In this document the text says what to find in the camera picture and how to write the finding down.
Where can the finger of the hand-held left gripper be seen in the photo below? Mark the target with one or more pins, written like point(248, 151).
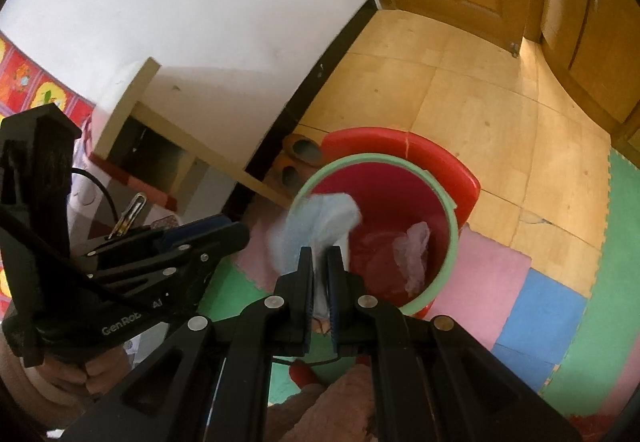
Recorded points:
point(225, 239)
point(200, 226)

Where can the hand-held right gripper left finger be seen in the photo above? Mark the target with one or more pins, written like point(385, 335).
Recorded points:
point(307, 282)

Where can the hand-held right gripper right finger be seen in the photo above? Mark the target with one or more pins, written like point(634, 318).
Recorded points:
point(334, 292)

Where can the white tissue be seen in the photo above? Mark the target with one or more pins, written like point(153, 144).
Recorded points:
point(320, 222)

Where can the white plastic bag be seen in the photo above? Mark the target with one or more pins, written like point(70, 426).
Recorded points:
point(415, 252)

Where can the red bucket green rim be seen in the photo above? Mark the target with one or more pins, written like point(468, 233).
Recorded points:
point(380, 202)

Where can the person's left hand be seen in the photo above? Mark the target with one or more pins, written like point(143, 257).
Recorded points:
point(70, 382)

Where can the metal spring clip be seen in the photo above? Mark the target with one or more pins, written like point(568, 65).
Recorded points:
point(132, 209)

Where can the red slipper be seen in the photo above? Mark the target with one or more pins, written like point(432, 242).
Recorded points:
point(300, 372)

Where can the person's fleece trouser leg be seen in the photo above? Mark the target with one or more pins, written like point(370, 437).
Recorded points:
point(330, 402)

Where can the red floral printed cloth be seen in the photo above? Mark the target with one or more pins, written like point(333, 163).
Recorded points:
point(30, 82)

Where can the pale wooden table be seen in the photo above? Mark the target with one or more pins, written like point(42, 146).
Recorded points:
point(127, 107)

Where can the red plastic stool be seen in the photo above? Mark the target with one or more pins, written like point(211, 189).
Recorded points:
point(450, 172)

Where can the metal door stopper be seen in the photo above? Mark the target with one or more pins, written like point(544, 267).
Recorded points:
point(514, 49)

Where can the wooden cabinet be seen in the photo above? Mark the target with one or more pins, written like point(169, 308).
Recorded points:
point(600, 22)

